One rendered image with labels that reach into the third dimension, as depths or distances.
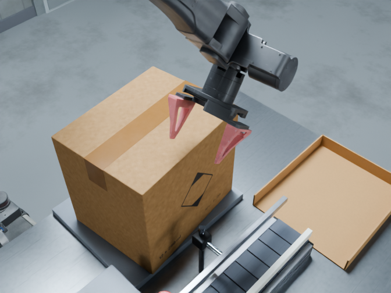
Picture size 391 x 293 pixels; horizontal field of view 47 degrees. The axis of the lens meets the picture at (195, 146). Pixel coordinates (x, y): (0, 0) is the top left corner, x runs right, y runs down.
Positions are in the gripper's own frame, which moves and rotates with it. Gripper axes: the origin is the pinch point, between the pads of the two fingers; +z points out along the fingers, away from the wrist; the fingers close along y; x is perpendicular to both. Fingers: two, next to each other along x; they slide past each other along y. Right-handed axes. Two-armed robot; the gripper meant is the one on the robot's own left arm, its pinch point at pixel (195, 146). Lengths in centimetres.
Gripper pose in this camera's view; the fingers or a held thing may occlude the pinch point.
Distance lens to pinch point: 77.1
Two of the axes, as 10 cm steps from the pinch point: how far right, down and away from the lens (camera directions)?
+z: -3.9, 9.0, 2.0
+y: 7.9, 4.4, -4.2
